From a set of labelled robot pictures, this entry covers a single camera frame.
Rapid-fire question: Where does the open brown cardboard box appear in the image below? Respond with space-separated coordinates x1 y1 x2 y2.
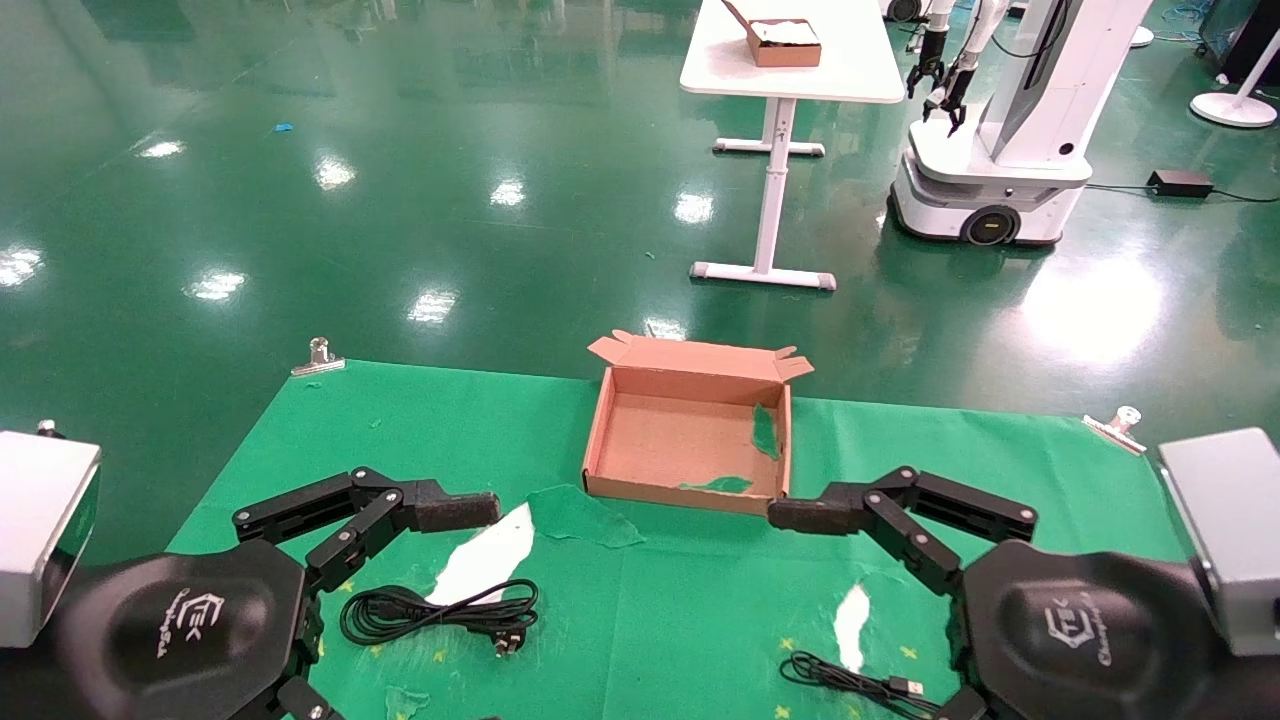
583 330 815 518

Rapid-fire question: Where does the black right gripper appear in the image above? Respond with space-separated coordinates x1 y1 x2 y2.
935 540 1280 720

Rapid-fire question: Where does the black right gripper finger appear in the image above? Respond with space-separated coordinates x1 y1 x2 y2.
768 465 1039 598

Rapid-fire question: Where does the torn green table cloth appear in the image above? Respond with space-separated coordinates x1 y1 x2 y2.
165 360 1186 720

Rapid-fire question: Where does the white floor stand base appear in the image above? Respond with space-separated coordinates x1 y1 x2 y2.
1190 25 1280 129

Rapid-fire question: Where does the black power cable with plug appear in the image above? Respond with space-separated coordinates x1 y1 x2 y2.
340 578 541 658

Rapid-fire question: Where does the white background wheeled robot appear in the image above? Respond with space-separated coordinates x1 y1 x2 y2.
888 0 1156 248

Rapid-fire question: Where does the metal cloth clip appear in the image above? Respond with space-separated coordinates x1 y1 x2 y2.
291 338 347 377
1083 405 1149 456

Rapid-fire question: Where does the black floor adapter with cable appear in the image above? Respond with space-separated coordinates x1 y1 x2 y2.
1085 170 1280 204

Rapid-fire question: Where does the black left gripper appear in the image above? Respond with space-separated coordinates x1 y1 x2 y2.
0 540 346 720

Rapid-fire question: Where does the dark background cabinet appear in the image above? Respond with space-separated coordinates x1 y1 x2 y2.
1200 0 1280 87

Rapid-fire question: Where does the small brown box with papers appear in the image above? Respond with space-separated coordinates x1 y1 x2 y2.
722 0 823 69

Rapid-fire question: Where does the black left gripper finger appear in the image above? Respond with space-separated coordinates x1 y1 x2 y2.
233 466 501 597

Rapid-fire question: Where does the white background table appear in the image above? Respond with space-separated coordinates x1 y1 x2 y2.
680 0 906 292

